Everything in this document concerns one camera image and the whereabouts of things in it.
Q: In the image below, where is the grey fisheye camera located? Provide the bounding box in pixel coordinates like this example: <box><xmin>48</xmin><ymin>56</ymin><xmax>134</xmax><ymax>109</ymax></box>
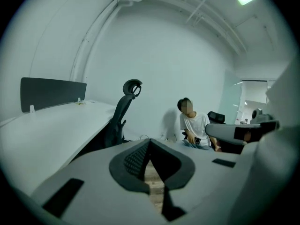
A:
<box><xmin>249</xmin><ymin>108</ymin><xmax>276</xmax><ymax>125</ymax></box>

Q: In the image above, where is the white wall pipe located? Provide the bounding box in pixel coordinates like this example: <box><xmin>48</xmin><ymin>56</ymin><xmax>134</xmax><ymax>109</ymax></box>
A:
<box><xmin>70</xmin><ymin>0</ymin><xmax>143</xmax><ymax>84</ymax></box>

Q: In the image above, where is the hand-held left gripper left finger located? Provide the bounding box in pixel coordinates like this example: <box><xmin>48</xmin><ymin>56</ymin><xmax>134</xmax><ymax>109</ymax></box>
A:
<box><xmin>30</xmin><ymin>138</ymin><xmax>163</xmax><ymax>225</ymax></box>

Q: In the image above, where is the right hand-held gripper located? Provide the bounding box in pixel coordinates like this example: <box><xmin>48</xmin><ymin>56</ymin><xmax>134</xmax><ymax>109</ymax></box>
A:
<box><xmin>205</xmin><ymin>57</ymin><xmax>300</xmax><ymax>150</ymax></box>

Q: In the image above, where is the black office chair with headrest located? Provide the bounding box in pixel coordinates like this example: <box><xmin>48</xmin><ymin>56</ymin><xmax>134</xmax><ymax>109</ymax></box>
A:
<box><xmin>104</xmin><ymin>78</ymin><xmax>143</xmax><ymax>148</ymax></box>

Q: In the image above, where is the black mesh office chair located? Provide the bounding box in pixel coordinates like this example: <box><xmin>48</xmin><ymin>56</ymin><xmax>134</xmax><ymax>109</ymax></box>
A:
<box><xmin>207</xmin><ymin>111</ymin><xmax>227</xmax><ymax>147</ymax></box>

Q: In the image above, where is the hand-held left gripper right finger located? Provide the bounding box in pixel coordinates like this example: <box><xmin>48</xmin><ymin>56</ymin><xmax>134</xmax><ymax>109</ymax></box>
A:
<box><xmin>149</xmin><ymin>138</ymin><xmax>244</xmax><ymax>225</ymax></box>

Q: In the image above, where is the dark grey desk partition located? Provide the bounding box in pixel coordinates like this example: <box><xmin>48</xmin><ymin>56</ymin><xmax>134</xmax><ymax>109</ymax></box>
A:
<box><xmin>20</xmin><ymin>77</ymin><xmax>87</xmax><ymax>113</ymax></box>

